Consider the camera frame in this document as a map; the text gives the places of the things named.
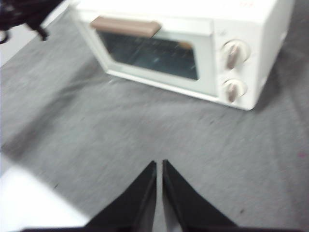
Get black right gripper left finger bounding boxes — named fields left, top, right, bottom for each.
left=83, top=160, right=157, bottom=232

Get beige timer knob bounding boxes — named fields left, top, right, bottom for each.
left=223, top=78, right=248, bottom=102

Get beige temperature knob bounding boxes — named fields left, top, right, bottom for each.
left=221, top=40, right=251, bottom=70

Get white toaster oven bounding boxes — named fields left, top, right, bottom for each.
left=74, top=0, right=296, bottom=111

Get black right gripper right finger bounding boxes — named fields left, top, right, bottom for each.
left=163, top=159, right=243, bottom=232

